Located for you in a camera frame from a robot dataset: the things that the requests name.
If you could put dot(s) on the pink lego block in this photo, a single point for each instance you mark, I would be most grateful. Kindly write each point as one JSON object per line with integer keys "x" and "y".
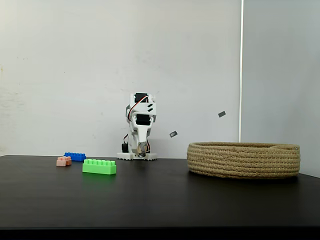
{"x": 64, "y": 162}

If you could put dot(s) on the grey tape piece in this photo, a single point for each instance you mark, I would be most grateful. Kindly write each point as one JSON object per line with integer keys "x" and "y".
{"x": 173, "y": 134}
{"x": 222, "y": 114}

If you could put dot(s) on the blue lego block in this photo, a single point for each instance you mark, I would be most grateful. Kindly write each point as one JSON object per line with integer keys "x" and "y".
{"x": 75, "y": 156}

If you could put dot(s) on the green lego block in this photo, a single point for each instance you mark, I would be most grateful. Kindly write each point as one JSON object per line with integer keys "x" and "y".
{"x": 99, "y": 168}

